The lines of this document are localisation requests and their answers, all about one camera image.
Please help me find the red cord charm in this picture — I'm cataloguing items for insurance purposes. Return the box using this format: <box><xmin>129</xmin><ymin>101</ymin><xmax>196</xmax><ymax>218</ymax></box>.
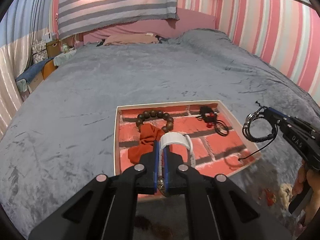
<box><xmin>260</xmin><ymin>189</ymin><xmax>277</xmax><ymax>206</ymax></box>

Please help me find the brown cardboard box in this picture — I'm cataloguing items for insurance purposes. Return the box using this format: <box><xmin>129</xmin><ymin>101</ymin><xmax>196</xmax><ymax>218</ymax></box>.
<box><xmin>46</xmin><ymin>39</ymin><xmax>60</xmax><ymax>57</ymax></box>

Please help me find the pink headboard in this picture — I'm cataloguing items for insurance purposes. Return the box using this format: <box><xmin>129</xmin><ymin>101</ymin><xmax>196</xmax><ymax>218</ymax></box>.
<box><xmin>82</xmin><ymin>8</ymin><xmax>217</xmax><ymax>46</ymax></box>

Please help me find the white link bracelet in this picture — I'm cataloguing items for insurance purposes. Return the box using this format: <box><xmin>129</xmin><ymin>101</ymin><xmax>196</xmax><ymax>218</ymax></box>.
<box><xmin>159</xmin><ymin>132</ymin><xmax>197</xmax><ymax>168</ymax></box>

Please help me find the beige scrunchie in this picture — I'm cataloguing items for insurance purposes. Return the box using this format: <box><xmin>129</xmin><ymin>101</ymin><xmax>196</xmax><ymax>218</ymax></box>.
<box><xmin>279</xmin><ymin>183</ymin><xmax>293</xmax><ymax>209</ymax></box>

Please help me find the black leather bracelet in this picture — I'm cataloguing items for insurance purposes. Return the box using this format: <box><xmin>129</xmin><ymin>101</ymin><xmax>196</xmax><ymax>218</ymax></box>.
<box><xmin>239</xmin><ymin>101</ymin><xmax>278</xmax><ymax>161</ymax></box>

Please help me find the black scrunchie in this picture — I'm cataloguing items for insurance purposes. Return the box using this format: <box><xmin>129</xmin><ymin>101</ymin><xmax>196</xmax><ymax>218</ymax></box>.
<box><xmin>199</xmin><ymin>106</ymin><xmax>218</xmax><ymax>120</ymax></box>

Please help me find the person's right hand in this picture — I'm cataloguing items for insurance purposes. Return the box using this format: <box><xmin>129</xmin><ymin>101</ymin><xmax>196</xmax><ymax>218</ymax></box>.
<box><xmin>291</xmin><ymin>160</ymin><xmax>320</xmax><ymax>228</ymax></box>

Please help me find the patterned storage box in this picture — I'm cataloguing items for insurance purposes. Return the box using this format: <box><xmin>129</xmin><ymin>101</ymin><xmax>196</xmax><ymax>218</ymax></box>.
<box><xmin>32</xmin><ymin>39</ymin><xmax>48</xmax><ymax>63</ymax></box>

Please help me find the orange scrunchie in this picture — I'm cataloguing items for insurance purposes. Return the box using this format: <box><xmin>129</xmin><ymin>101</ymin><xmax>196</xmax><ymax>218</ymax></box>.
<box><xmin>128</xmin><ymin>124</ymin><xmax>165</xmax><ymax>163</ymax></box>

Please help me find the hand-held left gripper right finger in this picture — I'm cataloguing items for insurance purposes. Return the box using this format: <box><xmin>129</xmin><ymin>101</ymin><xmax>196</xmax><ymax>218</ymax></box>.
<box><xmin>162</xmin><ymin>150</ymin><xmax>292</xmax><ymax>240</ymax></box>

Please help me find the blue and white curtain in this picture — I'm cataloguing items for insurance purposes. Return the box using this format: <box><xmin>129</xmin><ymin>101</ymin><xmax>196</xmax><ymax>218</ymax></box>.
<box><xmin>0</xmin><ymin>0</ymin><xmax>60</xmax><ymax>140</ymax></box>

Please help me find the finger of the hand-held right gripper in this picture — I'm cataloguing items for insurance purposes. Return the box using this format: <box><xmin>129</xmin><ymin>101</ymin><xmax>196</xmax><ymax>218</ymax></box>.
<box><xmin>264</xmin><ymin>107</ymin><xmax>316</xmax><ymax>132</ymax></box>
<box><xmin>274</xmin><ymin>117</ymin><xmax>292</xmax><ymax>132</ymax></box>

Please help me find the light green cloth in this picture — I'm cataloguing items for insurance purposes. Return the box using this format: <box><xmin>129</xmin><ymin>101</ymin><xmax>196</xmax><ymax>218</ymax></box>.
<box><xmin>54</xmin><ymin>49</ymin><xmax>77</xmax><ymax>67</ymax></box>

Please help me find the tan pillow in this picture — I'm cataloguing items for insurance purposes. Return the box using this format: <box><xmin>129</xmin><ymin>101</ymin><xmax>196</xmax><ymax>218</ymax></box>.
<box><xmin>104</xmin><ymin>33</ymin><xmax>160</xmax><ymax>46</ymax></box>

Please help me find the red bead hair tie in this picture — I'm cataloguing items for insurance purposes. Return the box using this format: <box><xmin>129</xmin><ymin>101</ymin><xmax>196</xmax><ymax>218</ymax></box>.
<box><xmin>200</xmin><ymin>113</ymin><xmax>229</xmax><ymax>137</ymax></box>

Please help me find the brick-patterned jewelry tray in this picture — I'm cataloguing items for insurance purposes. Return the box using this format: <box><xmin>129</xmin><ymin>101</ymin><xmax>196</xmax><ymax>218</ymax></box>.
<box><xmin>114</xmin><ymin>100</ymin><xmax>262</xmax><ymax>198</ymax></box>

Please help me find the folded blue towel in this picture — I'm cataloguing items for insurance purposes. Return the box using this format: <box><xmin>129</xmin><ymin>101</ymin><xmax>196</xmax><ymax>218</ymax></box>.
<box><xmin>15</xmin><ymin>59</ymin><xmax>54</xmax><ymax>84</ymax></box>

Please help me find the brown wooden bead bracelet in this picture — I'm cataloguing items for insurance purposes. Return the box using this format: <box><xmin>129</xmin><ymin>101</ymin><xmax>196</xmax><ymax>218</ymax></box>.
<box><xmin>136</xmin><ymin>109</ymin><xmax>174</xmax><ymax>133</ymax></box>

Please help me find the grey striped hanging cloth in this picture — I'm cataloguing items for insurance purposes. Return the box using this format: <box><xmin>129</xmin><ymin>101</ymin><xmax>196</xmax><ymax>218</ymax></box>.
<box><xmin>58</xmin><ymin>0</ymin><xmax>180</xmax><ymax>40</ymax></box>

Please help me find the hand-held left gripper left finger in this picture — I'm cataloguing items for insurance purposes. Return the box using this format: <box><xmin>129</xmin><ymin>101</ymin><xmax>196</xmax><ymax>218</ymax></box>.
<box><xmin>29</xmin><ymin>141</ymin><xmax>162</xmax><ymax>240</ymax></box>

